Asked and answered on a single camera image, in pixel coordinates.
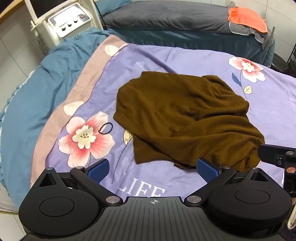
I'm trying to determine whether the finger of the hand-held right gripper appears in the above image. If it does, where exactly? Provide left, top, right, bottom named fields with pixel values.
left=257, top=144, right=296, bottom=198

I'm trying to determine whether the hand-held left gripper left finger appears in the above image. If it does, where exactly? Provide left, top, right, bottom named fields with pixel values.
left=31, top=159, right=123, bottom=205

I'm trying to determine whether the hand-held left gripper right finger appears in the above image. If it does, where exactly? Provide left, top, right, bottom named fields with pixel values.
left=184, top=158, right=287, bottom=205

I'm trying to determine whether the brown knit sweater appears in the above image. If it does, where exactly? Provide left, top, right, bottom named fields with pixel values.
left=113, top=71, right=265, bottom=173

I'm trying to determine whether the black round stool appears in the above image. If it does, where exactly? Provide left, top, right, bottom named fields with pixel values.
left=270, top=53, right=296, bottom=77

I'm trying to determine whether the blue duvet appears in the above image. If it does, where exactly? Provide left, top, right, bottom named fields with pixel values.
left=0, top=27, right=130, bottom=210

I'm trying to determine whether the metal rack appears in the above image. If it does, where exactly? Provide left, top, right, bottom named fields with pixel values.
left=286, top=30, right=296, bottom=67

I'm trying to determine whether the grey towel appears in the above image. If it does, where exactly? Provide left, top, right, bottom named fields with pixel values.
left=228, top=21, right=274, bottom=50

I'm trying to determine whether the purple floral blanket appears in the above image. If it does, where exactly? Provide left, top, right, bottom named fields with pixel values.
left=30, top=35, right=296, bottom=204

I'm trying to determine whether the orange cloth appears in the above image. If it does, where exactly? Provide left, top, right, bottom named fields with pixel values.
left=228, top=7, right=268, bottom=33

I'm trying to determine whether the white machine with knobs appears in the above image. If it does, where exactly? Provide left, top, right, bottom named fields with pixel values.
left=30, top=0, right=105, bottom=56

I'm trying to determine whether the blue pillow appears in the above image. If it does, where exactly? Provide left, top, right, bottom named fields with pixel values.
left=95, top=0, right=133, bottom=16

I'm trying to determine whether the white framed screen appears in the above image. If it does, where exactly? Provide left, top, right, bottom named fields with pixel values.
left=23, top=0, right=61, bottom=21

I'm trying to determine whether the black hair tie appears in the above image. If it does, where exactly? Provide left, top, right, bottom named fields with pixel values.
left=98, top=123, right=113, bottom=135

